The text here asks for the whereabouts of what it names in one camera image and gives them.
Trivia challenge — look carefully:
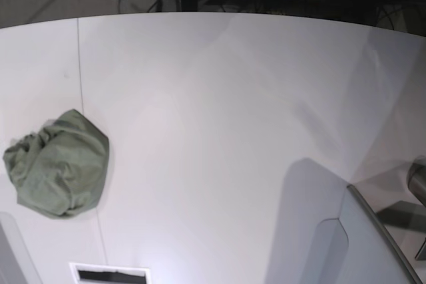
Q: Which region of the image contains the green t-shirt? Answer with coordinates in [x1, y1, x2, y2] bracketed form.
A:
[3, 109, 110, 219]

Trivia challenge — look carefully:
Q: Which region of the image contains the grey metal stand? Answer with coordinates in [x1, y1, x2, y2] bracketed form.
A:
[347, 157, 425, 283]

